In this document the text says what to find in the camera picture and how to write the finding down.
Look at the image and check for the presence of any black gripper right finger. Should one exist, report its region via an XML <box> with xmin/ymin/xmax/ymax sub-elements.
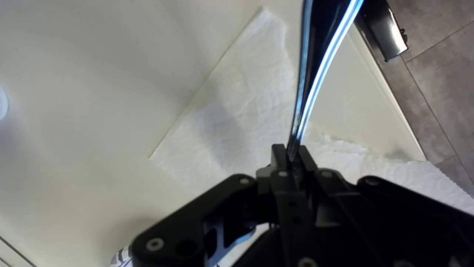
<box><xmin>295</xmin><ymin>145</ymin><xmax>474</xmax><ymax>267</ymax></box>

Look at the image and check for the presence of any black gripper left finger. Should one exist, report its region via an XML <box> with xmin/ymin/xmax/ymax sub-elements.
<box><xmin>131</xmin><ymin>143</ymin><xmax>310</xmax><ymax>267</ymax></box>

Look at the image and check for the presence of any metal spoon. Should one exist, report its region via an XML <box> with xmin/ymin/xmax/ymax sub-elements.
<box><xmin>286</xmin><ymin>0</ymin><xmax>366</xmax><ymax>161</ymax></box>

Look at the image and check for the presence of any black stand base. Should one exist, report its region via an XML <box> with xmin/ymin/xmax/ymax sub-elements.
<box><xmin>355</xmin><ymin>0</ymin><xmax>411</xmax><ymax>63</ymax></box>

